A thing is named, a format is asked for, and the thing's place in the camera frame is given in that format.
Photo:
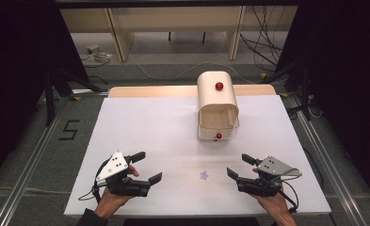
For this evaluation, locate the white power adapter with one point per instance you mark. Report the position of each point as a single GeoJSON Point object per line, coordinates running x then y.
{"type": "Point", "coordinates": [96, 53]}

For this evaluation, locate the person's left hand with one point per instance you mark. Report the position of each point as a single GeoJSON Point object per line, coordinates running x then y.
{"type": "Point", "coordinates": [110, 204]}

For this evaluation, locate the black curtain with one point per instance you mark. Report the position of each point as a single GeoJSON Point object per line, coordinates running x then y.
{"type": "Point", "coordinates": [345, 78]}
{"type": "Point", "coordinates": [22, 78]}

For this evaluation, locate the person's right hand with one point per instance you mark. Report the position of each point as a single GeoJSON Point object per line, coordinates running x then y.
{"type": "Point", "coordinates": [278, 207]}

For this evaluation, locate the cream bread box red knobs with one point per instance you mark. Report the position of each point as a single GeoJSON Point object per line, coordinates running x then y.
{"type": "Point", "coordinates": [217, 103]}

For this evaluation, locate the black metal stand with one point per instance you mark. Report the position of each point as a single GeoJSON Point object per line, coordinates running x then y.
{"type": "Point", "coordinates": [303, 84]}
{"type": "Point", "coordinates": [52, 94]}

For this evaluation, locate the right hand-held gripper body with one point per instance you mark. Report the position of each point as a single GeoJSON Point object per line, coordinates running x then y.
{"type": "Point", "coordinates": [275, 168]}

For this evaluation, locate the small purple star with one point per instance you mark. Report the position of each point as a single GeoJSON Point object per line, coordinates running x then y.
{"type": "Point", "coordinates": [204, 175]}

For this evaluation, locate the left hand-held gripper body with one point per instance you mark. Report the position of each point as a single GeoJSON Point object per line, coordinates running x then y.
{"type": "Point", "coordinates": [113, 164]}

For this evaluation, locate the white table sheet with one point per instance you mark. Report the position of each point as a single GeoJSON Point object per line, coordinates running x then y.
{"type": "Point", "coordinates": [160, 135]}

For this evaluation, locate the aluminium floor rail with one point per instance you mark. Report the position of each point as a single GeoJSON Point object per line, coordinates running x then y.
{"type": "Point", "coordinates": [25, 169]}
{"type": "Point", "coordinates": [333, 169]}

